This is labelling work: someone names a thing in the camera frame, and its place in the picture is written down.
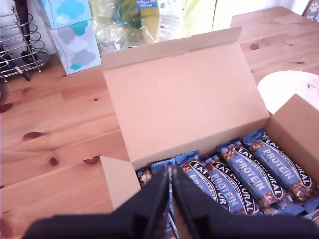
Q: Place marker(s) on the white floral ceramic plate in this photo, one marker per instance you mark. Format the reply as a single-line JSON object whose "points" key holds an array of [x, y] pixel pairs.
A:
{"points": [[281, 84]]}

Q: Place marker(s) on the blue protein snack bar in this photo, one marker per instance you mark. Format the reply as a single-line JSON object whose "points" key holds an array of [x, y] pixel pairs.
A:
{"points": [[144, 178], [289, 206], [197, 171], [246, 171], [157, 167], [224, 184], [279, 161]]}

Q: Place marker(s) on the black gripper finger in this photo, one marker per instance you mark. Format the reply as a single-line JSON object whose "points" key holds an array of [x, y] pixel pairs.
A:
{"points": [[189, 199], [147, 199]]}

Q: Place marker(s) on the chair with paw print fabric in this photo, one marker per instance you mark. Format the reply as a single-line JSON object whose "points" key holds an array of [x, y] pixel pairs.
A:
{"points": [[311, 10]]}

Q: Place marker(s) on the tissue box with grey clouds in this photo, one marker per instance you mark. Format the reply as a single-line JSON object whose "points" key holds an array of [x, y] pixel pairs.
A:
{"points": [[74, 47]]}

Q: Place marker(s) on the tissue box with blue clouds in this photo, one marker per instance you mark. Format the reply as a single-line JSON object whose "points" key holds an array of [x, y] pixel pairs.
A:
{"points": [[64, 12]]}

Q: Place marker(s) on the yellow paper roll package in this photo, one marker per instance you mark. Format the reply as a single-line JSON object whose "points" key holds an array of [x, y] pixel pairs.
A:
{"points": [[139, 25]]}

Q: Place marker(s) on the snack bar carton box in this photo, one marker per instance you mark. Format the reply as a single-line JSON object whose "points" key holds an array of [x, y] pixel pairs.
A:
{"points": [[184, 99]]}

